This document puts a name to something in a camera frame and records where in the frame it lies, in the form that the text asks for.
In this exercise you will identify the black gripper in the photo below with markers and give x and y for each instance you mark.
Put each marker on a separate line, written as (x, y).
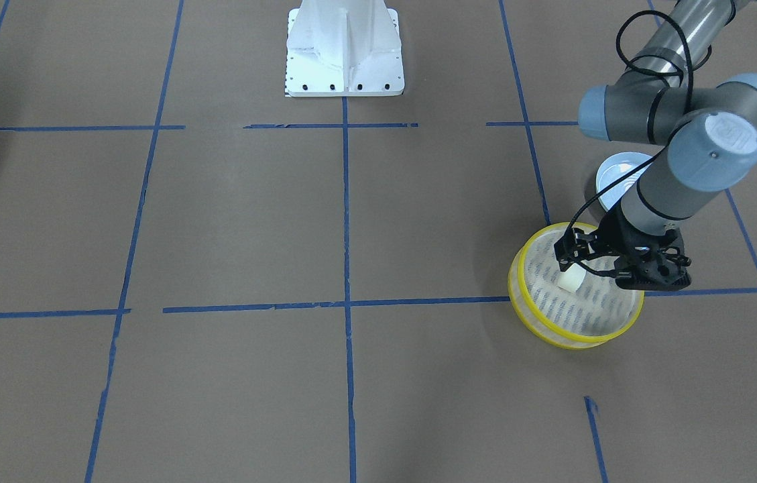
(609, 239)

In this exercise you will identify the white steamed bun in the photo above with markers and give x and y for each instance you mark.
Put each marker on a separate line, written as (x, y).
(571, 279)

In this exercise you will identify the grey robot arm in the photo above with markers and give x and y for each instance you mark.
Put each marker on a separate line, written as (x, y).
(708, 140)

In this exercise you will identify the yellow rimmed steamer basket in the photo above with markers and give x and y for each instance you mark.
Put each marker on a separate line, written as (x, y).
(597, 313)

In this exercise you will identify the light blue plate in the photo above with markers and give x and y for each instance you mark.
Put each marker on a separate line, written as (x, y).
(614, 168)

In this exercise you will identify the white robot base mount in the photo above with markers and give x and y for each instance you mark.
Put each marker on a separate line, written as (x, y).
(343, 48)

